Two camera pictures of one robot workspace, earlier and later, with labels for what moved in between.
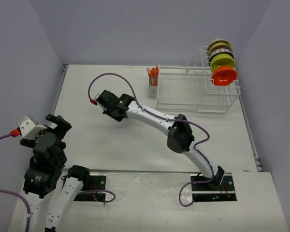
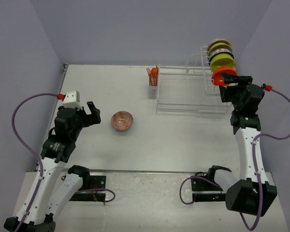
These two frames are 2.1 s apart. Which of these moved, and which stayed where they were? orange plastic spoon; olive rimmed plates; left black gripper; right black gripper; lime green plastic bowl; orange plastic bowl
Moved: right black gripper; left black gripper
Stayed: lime green plastic bowl; orange plastic spoon; olive rimmed plates; orange plastic bowl
